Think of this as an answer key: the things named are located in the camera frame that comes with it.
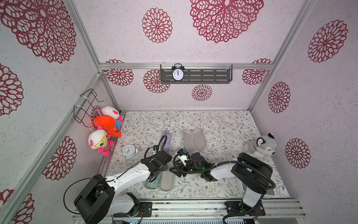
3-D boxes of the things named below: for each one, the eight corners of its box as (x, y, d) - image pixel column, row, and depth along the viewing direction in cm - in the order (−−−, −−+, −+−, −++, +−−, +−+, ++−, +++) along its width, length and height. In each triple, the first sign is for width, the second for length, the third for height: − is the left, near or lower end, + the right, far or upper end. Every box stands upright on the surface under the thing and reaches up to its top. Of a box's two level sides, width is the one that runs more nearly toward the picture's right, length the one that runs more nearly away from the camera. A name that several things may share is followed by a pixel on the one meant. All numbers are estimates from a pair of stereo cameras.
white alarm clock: (122, 158, 94) (120, 155, 91) (125, 147, 100) (124, 144, 97) (136, 158, 94) (135, 155, 91) (139, 147, 100) (137, 144, 97)
